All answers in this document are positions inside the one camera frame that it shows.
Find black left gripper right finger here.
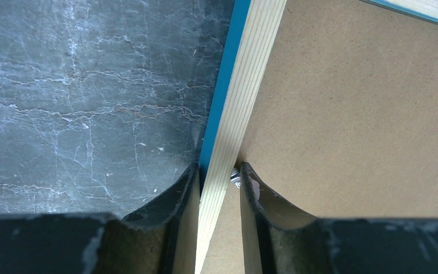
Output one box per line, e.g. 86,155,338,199
240,162,438,273

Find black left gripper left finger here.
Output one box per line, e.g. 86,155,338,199
0,163,200,273

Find wooden picture frame teal edge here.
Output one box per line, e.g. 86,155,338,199
196,1,438,273

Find brown cardboard backing board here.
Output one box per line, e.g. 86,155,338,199
193,1,438,273

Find silver metal turn clip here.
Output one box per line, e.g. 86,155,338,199
230,168,241,188

